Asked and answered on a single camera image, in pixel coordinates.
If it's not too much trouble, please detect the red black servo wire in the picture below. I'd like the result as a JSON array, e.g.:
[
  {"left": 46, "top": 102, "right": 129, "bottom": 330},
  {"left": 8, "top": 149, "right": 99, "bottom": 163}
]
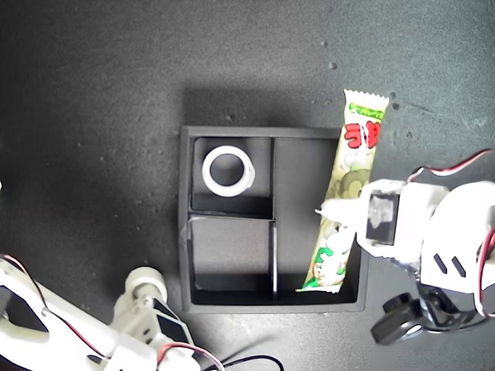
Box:
[
  {"left": 155, "top": 342, "right": 226, "bottom": 371},
  {"left": 406, "top": 148, "right": 495, "bottom": 184},
  {"left": 4, "top": 254, "right": 108, "bottom": 359}
]

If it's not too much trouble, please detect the green printed snack bar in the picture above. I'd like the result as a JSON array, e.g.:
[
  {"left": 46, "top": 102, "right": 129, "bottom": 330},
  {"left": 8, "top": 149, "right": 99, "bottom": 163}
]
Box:
[{"left": 295, "top": 89, "right": 391, "bottom": 295}]

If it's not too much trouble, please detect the large white tape roll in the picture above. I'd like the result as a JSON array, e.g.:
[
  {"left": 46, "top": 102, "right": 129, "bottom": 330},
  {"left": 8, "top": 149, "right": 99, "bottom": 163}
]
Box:
[{"left": 201, "top": 145, "right": 257, "bottom": 198}]

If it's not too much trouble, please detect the black camera cable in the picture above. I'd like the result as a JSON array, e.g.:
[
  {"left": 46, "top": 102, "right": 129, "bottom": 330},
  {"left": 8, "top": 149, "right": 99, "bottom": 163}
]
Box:
[{"left": 214, "top": 354, "right": 284, "bottom": 371}]

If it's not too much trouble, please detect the small white tape roll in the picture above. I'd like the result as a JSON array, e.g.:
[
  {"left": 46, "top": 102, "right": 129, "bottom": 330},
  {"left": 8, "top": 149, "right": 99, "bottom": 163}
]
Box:
[{"left": 124, "top": 267, "right": 170, "bottom": 306}]

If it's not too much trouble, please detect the black compartment tray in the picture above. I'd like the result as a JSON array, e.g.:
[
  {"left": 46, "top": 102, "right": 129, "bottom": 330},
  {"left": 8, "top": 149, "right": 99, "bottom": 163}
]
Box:
[{"left": 178, "top": 125, "right": 369, "bottom": 315}]

